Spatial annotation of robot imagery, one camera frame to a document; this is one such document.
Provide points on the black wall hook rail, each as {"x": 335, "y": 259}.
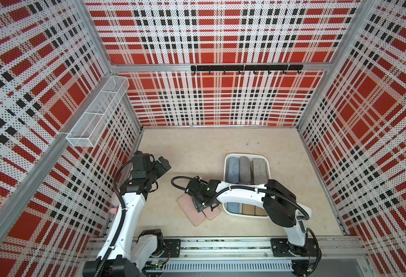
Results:
{"x": 242, "y": 68}

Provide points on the grey glasses case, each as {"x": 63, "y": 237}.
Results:
{"x": 244, "y": 170}

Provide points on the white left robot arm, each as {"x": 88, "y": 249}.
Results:
{"x": 118, "y": 258}

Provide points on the pink plush toy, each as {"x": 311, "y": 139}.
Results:
{"x": 114, "y": 204}

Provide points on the grey rectangular box case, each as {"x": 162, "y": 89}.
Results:
{"x": 259, "y": 171}

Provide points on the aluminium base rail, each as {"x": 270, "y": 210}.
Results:
{"x": 342, "y": 256}

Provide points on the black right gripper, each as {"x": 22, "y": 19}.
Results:
{"x": 199, "y": 206}

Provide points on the blue glasses case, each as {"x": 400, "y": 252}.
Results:
{"x": 233, "y": 170}
{"x": 234, "y": 208}

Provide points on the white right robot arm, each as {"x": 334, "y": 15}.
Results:
{"x": 279, "y": 203}

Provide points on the white plastic storage tray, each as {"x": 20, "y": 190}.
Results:
{"x": 251, "y": 157}

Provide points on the pink glasses case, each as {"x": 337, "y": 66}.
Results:
{"x": 211, "y": 213}
{"x": 186, "y": 204}

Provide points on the beige glasses case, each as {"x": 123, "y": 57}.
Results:
{"x": 248, "y": 209}

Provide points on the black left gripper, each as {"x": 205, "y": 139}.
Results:
{"x": 164, "y": 163}

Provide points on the white wire mesh basket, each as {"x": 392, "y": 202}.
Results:
{"x": 98, "y": 112}

